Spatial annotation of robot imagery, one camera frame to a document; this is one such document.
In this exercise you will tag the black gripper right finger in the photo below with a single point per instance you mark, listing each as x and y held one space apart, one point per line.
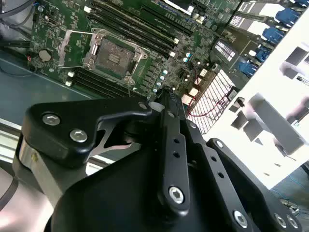
231 174

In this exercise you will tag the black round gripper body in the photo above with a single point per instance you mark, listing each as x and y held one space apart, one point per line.
116 198

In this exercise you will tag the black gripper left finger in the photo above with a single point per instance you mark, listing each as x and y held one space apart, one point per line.
72 113

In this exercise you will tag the thin metal locking lever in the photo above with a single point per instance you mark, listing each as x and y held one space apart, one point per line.
129 89

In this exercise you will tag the metal socket cover frame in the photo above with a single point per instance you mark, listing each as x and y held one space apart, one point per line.
62 49

